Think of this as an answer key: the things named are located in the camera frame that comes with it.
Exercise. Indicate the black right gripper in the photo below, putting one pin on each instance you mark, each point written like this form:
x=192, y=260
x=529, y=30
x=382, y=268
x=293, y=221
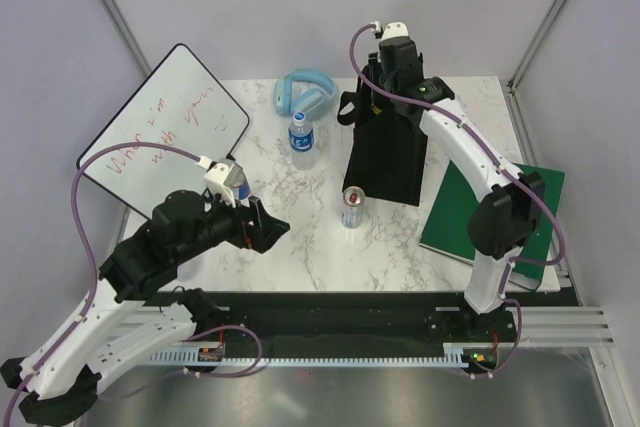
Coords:
x=380, y=66

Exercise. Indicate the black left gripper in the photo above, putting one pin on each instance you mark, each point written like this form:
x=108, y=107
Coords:
x=260, y=235

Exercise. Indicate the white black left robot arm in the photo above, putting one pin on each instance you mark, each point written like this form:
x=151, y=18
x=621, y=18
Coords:
x=63, y=380

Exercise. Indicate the black canvas bag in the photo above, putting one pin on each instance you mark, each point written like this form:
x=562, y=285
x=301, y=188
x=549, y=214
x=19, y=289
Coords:
x=388, y=155

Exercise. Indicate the clear water bottle blue label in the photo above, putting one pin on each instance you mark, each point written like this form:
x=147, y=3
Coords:
x=301, y=141

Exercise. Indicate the light blue headphones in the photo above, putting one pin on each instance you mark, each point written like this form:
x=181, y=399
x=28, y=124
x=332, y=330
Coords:
x=314, y=102

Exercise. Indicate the whiteboard with red writing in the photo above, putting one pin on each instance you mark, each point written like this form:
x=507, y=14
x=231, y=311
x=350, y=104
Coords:
x=180, y=104

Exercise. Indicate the green binder folder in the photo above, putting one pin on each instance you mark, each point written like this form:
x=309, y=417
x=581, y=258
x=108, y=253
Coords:
x=459, y=225

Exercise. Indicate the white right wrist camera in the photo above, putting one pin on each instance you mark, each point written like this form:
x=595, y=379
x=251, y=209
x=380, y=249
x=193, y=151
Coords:
x=392, y=30

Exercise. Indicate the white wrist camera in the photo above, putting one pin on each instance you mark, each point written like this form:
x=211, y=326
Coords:
x=217, y=180
x=392, y=30

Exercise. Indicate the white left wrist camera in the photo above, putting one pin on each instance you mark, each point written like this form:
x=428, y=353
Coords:
x=217, y=180

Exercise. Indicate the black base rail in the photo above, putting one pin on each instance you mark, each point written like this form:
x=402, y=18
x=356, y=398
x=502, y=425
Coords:
x=347, y=324

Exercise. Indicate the white cable duct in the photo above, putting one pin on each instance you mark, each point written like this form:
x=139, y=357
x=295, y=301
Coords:
x=197, y=357

